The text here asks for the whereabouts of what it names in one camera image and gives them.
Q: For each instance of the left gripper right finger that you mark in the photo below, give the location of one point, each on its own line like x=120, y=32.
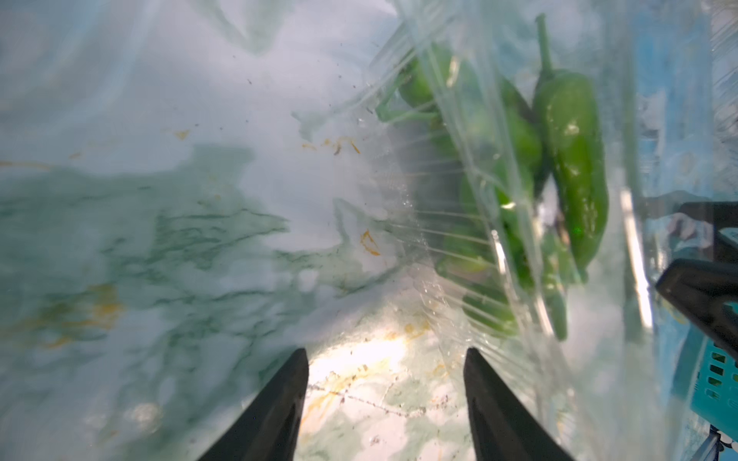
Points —
x=501, y=427

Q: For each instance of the green pepper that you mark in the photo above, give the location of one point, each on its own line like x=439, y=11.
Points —
x=486, y=130
x=566, y=106

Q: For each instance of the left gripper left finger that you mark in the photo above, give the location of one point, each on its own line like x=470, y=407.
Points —
x=268, y=428

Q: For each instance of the teal plastic basket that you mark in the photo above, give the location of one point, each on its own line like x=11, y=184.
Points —
x=715, y=395

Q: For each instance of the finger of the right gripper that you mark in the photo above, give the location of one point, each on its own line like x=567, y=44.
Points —
x=701, y=290

